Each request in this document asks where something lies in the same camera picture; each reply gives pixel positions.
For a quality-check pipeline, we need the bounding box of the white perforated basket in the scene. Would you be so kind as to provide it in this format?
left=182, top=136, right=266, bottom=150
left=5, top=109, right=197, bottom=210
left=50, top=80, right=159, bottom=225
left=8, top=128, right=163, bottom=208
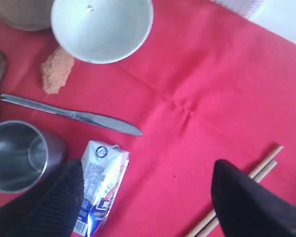
left=211, top=0, right=264, bottom=19

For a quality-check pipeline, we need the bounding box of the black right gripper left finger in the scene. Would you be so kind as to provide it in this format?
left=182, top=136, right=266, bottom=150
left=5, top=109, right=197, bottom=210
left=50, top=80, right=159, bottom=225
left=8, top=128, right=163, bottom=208
left=0, top=160, right=84, bottom=237

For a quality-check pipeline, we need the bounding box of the white ceramic bowl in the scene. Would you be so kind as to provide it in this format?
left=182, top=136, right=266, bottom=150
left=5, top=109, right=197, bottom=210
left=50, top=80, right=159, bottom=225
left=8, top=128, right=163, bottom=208
left=50, top=0, right=154, bottom=64

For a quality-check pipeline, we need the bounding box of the orange fried food piece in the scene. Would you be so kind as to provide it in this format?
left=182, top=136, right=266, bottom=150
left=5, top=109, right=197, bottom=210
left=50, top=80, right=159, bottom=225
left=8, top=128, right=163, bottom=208
left=40, top=47, right=74, bottom=94

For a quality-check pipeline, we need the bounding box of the steel table knife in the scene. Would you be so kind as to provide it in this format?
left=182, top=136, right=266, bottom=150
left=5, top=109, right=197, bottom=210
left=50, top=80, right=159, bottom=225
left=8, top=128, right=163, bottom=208
left=0, top=94, right=143, bottom=136

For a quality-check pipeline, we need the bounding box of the red tablecloth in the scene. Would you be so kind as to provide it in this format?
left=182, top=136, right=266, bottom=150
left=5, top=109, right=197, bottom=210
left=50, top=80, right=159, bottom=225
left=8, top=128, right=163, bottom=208
left=0, top=0, right=296, bottom=237

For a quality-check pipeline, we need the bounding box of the stainless steel cup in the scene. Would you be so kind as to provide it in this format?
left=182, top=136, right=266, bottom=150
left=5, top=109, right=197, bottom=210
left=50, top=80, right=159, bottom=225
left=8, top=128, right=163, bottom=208
left=0, top=120, right=68, bottom=193

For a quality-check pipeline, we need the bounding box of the wooden chopstick outer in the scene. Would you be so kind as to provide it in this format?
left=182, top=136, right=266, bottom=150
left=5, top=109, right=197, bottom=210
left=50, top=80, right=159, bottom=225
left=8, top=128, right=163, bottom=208
left=196, top=160, right=277, bottom=237

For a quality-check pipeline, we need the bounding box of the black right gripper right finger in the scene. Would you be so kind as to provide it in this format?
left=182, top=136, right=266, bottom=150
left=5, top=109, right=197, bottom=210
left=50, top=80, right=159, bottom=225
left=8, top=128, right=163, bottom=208
left=211, top=159, right=296, bottom=237

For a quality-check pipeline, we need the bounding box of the brown wooden plate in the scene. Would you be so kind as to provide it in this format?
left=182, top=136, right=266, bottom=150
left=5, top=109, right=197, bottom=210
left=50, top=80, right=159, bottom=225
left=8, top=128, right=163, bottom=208
left=0, top=0, right=53, bottom=31

